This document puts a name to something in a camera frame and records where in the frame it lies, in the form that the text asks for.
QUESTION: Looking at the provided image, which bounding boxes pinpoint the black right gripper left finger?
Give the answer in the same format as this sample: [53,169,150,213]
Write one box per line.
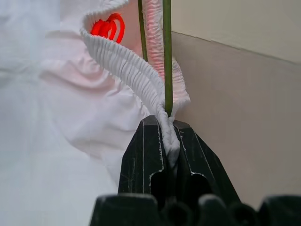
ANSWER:
[117,115,176,203]

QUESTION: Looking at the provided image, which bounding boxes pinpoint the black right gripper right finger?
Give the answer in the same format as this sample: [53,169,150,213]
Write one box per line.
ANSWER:
[174,121,241,203]

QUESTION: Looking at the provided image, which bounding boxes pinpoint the white shorts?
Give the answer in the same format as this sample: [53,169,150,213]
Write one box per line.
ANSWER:
[0,0,191,226]

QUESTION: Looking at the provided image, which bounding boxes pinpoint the red drawstring cord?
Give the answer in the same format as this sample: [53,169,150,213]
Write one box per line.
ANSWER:
[91,13,126,44]

